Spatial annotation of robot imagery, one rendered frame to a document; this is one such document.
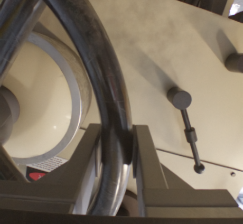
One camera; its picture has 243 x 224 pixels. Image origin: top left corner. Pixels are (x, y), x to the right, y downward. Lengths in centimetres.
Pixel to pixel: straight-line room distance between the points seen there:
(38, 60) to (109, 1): 18
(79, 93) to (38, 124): 8
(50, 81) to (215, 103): 33
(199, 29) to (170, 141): 24
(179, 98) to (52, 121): 22
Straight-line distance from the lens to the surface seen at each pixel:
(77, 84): 26
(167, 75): 36
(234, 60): 38
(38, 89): 26
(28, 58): 27
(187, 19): 38
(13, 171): 22
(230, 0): 120
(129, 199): 46
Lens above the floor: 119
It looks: 14 degrees up
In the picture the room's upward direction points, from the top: 163 degrees counter-clockwise
